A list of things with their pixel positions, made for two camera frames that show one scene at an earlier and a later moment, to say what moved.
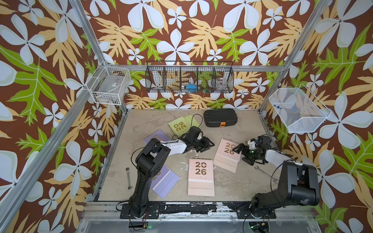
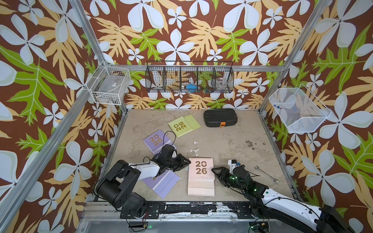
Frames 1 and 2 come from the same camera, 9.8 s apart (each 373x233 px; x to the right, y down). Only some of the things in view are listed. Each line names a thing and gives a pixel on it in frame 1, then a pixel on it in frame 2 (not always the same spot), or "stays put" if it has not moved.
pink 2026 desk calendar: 225,157 to 200,169
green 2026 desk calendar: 181,125 stays put
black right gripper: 246,148 to 222,170
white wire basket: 109,85 stays put
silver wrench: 276,181 stays put
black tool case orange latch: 220,117 stays put
